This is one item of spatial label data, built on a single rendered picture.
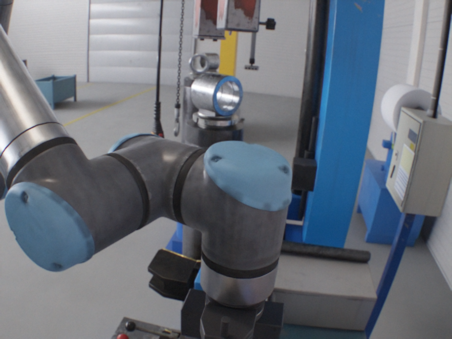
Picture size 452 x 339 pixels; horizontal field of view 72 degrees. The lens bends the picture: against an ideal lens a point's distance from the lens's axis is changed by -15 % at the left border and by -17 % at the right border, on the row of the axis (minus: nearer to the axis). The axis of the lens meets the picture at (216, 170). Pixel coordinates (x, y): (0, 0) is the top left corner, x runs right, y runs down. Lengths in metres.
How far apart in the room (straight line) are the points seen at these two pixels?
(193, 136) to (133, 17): 11.84
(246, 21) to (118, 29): 12.26
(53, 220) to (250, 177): 0.18
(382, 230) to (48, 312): 3.02
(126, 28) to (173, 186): 12.77
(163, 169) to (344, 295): 0.70
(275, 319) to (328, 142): 0.84
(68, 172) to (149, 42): 12.44
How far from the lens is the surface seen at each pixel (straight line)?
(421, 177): 1.54
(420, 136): 1.48
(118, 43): 13.24
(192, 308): 0.47
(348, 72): 1.18
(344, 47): 1.18
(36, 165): 0.34
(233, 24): 1.05
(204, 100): 1.26
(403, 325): 2.86
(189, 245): 1.46
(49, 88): 9.08
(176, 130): 2.24
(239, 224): 0.35
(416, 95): 1.78
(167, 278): 1.27
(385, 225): 3.63
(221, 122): 1.25
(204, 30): 1.43
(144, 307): 2.62
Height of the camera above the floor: 1.79
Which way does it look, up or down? 21 degrees down
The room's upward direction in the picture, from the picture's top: 4 degrees clockwise
